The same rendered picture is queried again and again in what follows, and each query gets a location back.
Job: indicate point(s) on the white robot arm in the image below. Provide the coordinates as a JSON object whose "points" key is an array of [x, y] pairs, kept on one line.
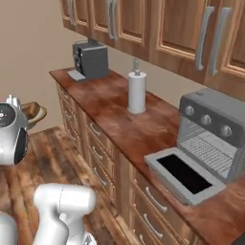
{"points": [[60, 204]]}

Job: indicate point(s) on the grey toaster oven door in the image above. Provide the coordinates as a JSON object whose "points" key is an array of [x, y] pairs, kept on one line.
{"points": [[159, 177]]}

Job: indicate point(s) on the silver toaster oven knob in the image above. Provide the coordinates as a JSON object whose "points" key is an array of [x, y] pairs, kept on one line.
{"points": [[205, 119], [226, 130], [189, 110]]}

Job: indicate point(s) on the grey toaster oven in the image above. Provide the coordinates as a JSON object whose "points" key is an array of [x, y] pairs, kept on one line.
{"points": [[220, 108]]}

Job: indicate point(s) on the wooden drawer front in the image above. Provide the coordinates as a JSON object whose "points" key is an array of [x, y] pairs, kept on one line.
{"points": [[137, 220], [71, 99], [75, 119], [108, 188], [78, 140], [105, 140], [106, 162], [173, 210]]}

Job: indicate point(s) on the white paper towel roll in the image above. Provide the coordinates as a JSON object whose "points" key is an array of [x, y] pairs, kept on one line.
{"points": [[137, 92]]}

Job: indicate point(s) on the dark grey coffee machine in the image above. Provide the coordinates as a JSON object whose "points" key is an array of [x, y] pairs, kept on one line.
{"points": [[94, 59]]}

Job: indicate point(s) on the brown round stool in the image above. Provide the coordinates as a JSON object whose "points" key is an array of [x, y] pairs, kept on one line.
{"points": [[33, 111]]}

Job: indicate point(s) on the wooden cupboard door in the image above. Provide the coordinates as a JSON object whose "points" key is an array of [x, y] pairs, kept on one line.
{"points": [[99, 16], [178, 28], [64, 14], [132, 22], [236, 48], [82, 14]]}

